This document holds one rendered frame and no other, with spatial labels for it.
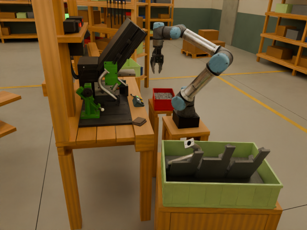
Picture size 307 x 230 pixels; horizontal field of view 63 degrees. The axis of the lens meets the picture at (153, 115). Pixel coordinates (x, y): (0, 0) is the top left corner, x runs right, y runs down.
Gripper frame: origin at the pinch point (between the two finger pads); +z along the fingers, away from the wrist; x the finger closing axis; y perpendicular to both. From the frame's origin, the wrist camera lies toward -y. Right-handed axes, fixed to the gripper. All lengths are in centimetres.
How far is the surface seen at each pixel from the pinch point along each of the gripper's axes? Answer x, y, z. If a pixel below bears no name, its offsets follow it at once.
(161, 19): 189, -889, 47
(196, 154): 5, 83, 18
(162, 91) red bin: 20, -62, 41
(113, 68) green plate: -31, -39, 8
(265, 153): 41, 88, 17
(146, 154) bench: -11, 26, 58
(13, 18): -360, -835, 45
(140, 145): -15, 26, 48
